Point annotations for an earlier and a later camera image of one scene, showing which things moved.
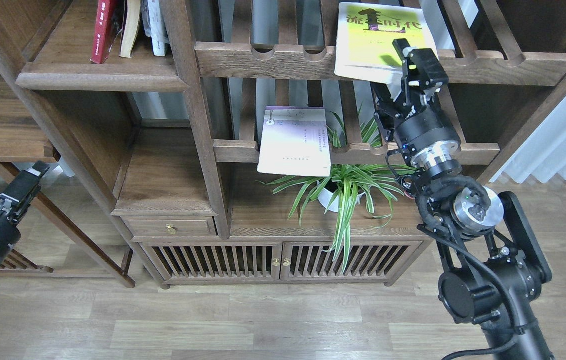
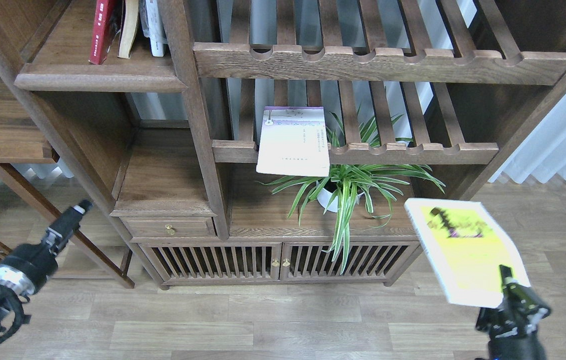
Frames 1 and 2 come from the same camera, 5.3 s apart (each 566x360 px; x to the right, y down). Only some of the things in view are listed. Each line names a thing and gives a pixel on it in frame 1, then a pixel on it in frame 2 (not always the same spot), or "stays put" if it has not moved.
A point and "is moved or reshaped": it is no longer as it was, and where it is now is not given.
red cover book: (108, 24) stays put
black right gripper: (431, 140) → (513, 336)
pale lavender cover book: (294, 142) stays put
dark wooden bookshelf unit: (234, 144) stays put
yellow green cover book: (364, 48) is moved or reshaped
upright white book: (154, 25) stays put
